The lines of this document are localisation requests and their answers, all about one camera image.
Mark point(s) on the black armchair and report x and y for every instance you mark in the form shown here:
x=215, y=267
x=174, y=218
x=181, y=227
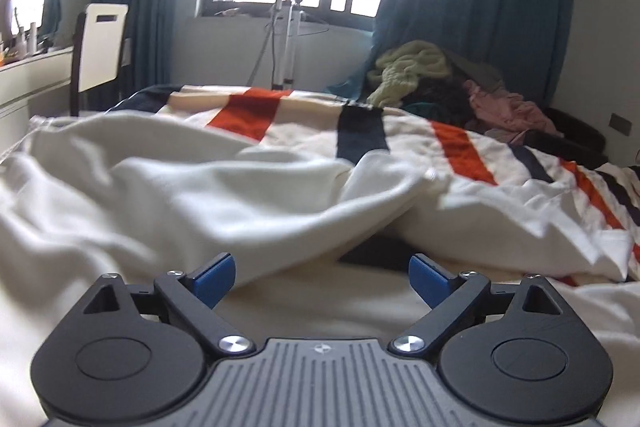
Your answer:
x=570, y=137

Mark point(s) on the pink garment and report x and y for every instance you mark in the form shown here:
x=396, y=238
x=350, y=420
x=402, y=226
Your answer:
x=505, y=112

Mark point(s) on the striped blanket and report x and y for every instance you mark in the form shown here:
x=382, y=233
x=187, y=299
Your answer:
x=480, y=147

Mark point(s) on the yellow-green knit garment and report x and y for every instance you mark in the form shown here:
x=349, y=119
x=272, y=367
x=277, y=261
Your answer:
x=410, y=72

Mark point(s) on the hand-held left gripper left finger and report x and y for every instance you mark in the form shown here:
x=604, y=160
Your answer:
x=216, y=281

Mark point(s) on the white vanity desk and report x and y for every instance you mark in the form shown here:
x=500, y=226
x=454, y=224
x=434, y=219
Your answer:
x=30, y=77

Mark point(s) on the white sweatshirt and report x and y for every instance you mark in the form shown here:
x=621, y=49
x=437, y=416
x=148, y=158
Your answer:
x=190, y=187

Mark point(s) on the wall socket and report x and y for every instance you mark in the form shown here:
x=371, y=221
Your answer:
x=621, y=124

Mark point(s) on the group of cosmetic bottles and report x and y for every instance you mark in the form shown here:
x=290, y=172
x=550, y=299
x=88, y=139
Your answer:
x=22, y=39

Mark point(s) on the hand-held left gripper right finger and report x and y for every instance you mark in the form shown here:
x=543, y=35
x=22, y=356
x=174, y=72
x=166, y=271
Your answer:
x=426, y=281

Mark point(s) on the white garment steamer stand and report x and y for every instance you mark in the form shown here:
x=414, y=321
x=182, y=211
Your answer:
x=286, y=27

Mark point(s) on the white chair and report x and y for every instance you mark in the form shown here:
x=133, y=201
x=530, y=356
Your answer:
x=100, y=47

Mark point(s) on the dark garment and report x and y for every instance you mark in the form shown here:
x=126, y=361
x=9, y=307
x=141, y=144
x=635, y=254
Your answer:
x=440, y=99

